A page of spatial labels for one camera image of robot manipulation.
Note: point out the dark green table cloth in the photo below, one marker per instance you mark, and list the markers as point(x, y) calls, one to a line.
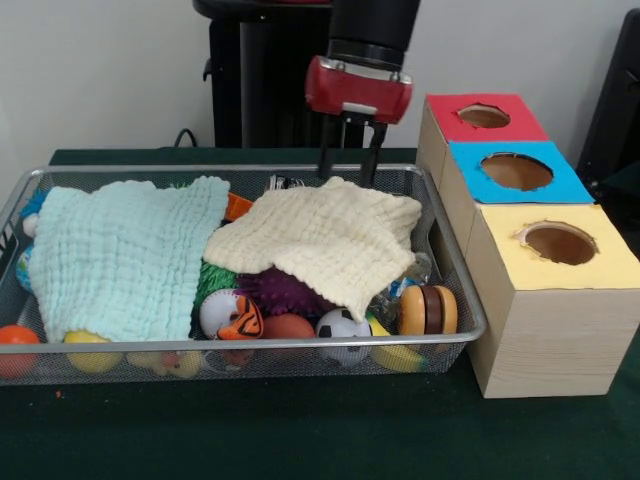
point(300, 430)

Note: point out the toy hamburger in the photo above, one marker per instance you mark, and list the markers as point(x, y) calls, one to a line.
point(429, 310)

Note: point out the orange tiger toy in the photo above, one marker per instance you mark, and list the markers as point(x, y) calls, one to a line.
point(245, 320)

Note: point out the wooden box with three holes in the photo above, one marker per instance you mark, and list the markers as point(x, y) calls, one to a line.
point(550, 340)

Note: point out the cream muslin cloth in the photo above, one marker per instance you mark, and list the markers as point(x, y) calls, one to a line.
point(320, 235)

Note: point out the small baseball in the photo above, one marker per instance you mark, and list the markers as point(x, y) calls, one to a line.
point(215, 312)

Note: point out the purple spiky ball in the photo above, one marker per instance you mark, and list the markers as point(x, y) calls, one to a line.
point(280, 295)

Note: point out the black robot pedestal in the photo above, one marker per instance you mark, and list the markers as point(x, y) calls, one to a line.
point(225, 100)

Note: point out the brown ball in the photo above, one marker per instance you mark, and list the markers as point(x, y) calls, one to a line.
point(287, 327)

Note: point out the black upright panel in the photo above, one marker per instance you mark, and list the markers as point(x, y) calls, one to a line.
point(620, 100)

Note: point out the orange ball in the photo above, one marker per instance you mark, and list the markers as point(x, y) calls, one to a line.
point(17, 335)

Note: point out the small soccer ball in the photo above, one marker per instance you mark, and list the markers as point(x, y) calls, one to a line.
point(345, 325)

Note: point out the yellow ball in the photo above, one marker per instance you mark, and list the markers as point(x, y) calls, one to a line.
point(85, 337)

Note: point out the green clothed side table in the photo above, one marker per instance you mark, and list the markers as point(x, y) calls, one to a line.
point(622, 187)

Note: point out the light blue muslin cloth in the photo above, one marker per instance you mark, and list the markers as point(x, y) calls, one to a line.
point(115, 260)

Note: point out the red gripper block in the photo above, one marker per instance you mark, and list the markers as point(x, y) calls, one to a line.
point(350, 90)

